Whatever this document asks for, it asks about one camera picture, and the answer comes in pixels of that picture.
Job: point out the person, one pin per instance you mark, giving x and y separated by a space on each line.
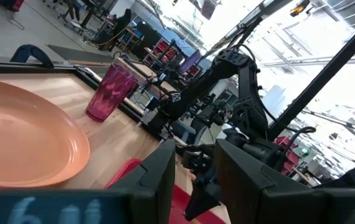
122 25

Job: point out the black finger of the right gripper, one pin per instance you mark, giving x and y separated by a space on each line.
200 200

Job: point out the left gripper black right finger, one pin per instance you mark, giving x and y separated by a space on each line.
243 180

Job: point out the orange plastic plate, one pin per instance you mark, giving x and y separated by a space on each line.
25 133

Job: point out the pink translucent plastic cup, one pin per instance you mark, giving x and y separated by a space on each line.
112 93

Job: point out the red background cart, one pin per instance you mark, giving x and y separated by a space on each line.
162 48

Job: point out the wooden background table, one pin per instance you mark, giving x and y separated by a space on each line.
143 70

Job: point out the black overhead frame beam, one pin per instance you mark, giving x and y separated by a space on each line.
252 18

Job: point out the dark blue clamp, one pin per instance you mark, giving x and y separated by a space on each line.
31 51

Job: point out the yellow overhead device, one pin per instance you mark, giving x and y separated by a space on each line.
299 8

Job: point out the black diagonal frame pole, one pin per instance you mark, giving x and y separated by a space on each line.
320 77

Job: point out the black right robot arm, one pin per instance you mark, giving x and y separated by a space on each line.
246 81

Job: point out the red plastic tray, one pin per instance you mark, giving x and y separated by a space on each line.
124 174

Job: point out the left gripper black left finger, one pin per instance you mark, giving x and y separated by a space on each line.
155 180

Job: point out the purple background panel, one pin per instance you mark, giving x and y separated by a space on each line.
191 60

